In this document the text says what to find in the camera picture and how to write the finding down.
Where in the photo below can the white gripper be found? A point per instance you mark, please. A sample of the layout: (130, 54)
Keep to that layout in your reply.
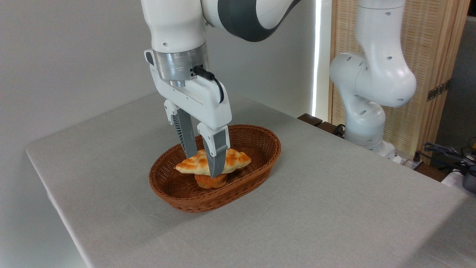
(202, 102)

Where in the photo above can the long braided bread loaf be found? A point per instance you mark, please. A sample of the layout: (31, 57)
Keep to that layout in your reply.
(238, 160)

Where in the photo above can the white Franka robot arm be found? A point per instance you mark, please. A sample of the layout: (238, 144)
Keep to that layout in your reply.
(178, 26)

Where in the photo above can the round orange bun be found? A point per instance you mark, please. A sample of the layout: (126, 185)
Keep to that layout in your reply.
(212, 181)

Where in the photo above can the brown oval wicker basket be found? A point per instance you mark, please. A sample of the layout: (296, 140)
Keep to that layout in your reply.
(186, 203)

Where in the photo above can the dark wooden furniture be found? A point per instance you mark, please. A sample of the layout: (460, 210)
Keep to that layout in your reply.
(310, 119)

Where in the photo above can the grey tablecloth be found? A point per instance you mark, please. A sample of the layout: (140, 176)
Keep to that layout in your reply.
(334, 208)

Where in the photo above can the white power strip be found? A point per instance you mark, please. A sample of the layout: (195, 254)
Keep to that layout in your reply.
(407, 163)

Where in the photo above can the black screen hinge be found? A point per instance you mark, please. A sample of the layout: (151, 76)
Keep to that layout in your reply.
(438, 90)

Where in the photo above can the bamboo folding screen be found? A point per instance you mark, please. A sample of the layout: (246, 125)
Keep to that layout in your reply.
(427, 44)

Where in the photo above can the grey device box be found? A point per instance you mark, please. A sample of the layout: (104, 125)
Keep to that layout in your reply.
(470, 182)

